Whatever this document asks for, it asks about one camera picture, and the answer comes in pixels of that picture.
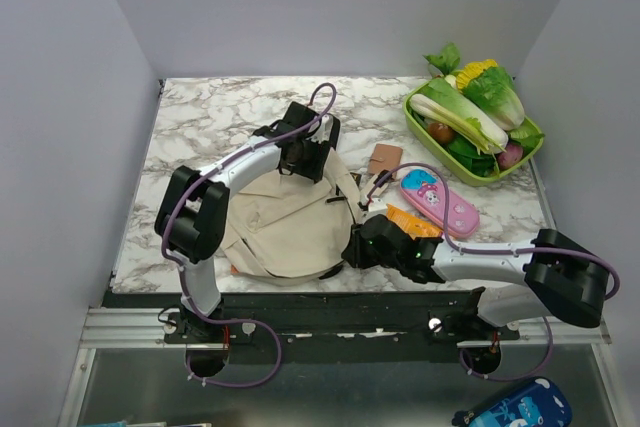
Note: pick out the green plastic vegetable tray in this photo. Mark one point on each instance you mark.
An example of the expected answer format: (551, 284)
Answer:
(531, 143)

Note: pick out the green lettuce head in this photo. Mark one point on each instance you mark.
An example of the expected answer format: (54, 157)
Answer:
(493, 91)

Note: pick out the napa cabbage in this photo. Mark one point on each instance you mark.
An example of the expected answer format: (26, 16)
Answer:
(439, 101)

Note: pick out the pink blue pencil case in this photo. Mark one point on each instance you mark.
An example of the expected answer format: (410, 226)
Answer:
(426, 194)

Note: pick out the cream canvas backpack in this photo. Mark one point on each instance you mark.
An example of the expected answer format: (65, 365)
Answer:
(287, 230)

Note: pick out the purple onion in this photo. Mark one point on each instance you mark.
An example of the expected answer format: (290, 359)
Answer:
(510, 156)

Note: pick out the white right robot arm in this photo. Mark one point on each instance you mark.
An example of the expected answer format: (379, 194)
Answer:
(546, 276)

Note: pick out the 169-Storey Treehouse book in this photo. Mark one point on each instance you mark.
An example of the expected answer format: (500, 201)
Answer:
(357, 177)

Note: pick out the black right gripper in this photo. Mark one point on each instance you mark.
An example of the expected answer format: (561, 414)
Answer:
(353, 252)

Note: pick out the brown mushroom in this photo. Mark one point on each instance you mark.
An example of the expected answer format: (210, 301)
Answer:
(441, 133)

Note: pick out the yellow orange paperback book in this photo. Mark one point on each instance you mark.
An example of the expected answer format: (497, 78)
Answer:
(414, 226)

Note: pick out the yellow corn cob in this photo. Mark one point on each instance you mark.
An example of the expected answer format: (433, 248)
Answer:
(471, 71)

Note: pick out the green leaf sprig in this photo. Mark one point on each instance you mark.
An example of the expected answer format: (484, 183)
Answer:
(446, 61)

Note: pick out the tan leather card wallet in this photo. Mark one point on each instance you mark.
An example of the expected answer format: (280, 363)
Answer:
(384, 157)

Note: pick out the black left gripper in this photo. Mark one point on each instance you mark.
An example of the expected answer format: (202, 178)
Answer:
(314, 170)

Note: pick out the aluminium frame rail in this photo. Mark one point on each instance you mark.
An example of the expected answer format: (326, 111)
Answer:
(106, 328)

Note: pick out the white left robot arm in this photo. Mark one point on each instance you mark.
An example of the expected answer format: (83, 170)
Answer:
(192, 216)

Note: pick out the blue shark pencil case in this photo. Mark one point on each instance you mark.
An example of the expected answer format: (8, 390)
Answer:
(534, 402)

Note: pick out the dark green leafy vegetable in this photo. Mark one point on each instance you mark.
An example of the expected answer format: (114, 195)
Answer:
(471, 158)

